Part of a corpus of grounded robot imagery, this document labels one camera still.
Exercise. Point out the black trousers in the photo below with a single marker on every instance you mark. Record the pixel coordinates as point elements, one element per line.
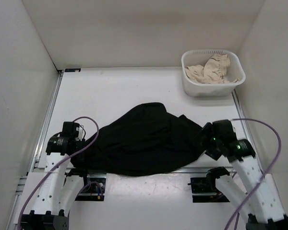
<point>146,140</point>

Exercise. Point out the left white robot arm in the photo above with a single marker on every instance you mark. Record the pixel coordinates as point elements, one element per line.
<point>57,191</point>

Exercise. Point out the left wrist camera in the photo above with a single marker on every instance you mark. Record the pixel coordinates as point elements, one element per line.
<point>81,133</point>

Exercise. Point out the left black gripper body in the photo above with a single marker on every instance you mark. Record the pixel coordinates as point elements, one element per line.
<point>79,143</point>

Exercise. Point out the beige trousers in basket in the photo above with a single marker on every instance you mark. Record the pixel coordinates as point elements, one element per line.
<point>213,72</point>

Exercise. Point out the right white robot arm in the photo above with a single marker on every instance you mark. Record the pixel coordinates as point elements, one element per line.
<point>258,204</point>

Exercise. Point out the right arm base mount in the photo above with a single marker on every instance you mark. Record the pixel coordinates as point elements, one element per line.
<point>204,188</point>

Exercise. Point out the white plastic basket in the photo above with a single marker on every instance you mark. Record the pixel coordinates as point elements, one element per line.
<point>200,57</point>

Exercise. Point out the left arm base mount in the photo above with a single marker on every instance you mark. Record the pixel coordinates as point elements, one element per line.
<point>94,184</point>

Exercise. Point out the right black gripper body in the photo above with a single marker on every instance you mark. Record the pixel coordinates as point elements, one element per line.
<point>214,151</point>

